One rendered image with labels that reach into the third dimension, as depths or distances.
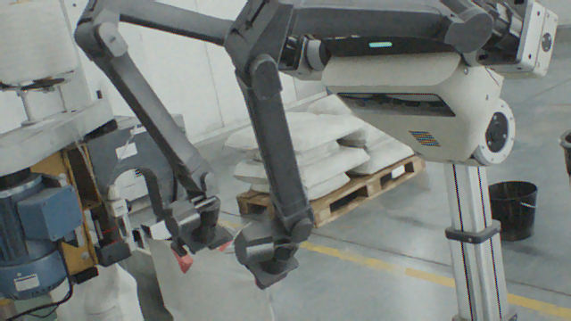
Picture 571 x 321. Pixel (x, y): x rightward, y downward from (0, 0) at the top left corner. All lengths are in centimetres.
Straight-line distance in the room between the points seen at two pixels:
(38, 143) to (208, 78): 532
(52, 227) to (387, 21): 80
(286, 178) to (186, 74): 552
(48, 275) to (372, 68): 83
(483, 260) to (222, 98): 534
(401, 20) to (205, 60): 573
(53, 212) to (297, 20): 72
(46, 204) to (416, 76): 80
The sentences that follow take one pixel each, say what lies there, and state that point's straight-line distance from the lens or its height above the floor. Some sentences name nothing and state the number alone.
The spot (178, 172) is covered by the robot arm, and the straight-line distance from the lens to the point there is 156.
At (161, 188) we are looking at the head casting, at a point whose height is 115.
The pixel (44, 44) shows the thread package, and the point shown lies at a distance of 158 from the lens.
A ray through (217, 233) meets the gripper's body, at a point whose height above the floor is 110.
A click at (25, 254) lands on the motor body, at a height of 119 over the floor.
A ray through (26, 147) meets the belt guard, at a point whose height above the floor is 140.
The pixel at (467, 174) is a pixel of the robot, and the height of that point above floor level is 110.
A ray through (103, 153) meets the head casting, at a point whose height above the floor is 130.
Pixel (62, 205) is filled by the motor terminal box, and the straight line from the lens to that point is 155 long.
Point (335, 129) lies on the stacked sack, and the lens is 464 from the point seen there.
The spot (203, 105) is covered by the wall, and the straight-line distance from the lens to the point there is 682.
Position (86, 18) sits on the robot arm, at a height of 163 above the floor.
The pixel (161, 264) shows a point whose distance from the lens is 189.
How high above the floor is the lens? 166
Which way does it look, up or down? 16 degrees down
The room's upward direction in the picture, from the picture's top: 11 degrees counter-clockwise
